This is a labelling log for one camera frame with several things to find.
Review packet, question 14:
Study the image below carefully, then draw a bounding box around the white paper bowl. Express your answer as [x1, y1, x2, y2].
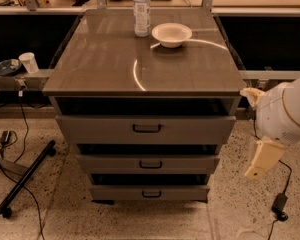
[152, 23, 192, 48]

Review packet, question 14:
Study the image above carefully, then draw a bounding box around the grey middle drawer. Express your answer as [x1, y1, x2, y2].
[77, 155, 220, 174]

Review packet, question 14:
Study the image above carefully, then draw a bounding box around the black power cable right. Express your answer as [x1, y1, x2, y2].
[252, 117, 293, 195]

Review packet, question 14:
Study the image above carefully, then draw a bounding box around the black adapter left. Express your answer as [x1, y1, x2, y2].
[0, 130, 11, 146]

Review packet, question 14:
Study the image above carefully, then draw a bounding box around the white paper cup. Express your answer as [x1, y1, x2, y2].
[19, 52, 39, 74]

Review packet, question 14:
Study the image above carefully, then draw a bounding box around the grey top drawer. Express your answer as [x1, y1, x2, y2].
[56, 115, 236, 145]

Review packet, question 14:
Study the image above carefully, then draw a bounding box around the grey drawer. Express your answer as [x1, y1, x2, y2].
[90, 185, 210, 201]
[56, 115, 236, 145]
[77, 155, 220, 174]

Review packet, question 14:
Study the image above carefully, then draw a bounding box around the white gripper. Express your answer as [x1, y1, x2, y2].
[240, 82, 300, 180]

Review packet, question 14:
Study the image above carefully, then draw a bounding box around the clear plastic water bottle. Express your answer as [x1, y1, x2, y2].
[133, 0, 151, 37]

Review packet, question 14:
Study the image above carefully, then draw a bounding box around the grey bottom drawer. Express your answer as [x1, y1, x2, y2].
[90, 185, 210, 201]

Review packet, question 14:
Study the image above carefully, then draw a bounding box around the grey drawer cabinet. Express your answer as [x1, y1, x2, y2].
[43, 8, 245, 187]

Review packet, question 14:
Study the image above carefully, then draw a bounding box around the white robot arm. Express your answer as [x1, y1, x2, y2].
[240, 78, 300, 179]

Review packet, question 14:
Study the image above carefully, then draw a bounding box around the dark blue bowl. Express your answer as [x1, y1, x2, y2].
[0, 59, 21, 76]

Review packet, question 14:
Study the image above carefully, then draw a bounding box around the black power adapter right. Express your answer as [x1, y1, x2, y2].
[271, 193, 288, 222]

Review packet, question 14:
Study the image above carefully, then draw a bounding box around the black cable left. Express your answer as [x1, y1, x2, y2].
[0, 90, 46, 240]

